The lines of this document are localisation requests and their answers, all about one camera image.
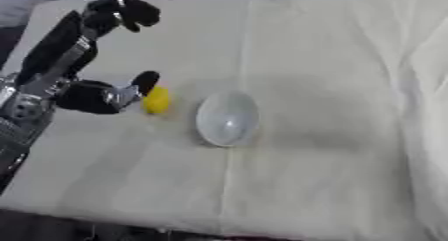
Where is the white bowl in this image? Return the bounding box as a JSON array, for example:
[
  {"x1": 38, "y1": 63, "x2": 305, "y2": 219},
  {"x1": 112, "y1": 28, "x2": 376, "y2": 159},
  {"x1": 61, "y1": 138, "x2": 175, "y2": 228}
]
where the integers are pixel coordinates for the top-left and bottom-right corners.
[{"x1": 194, "y1": 90, "x2": 261, "y2": 148}]

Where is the yellow toy lemon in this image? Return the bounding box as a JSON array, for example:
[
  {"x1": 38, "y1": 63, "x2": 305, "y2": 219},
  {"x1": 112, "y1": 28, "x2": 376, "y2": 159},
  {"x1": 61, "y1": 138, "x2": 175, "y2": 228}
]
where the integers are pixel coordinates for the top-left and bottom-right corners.
[{"x1": 141, "y1": 85, "x2": 172, "y2": 115}]

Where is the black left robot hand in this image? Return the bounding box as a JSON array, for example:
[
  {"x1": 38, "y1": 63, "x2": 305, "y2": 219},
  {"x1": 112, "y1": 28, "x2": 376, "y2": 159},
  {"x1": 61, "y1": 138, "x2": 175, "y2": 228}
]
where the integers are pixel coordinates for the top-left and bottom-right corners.
[{"x1": 14, "y1": 0, "x2": 163, "y2": 116}]

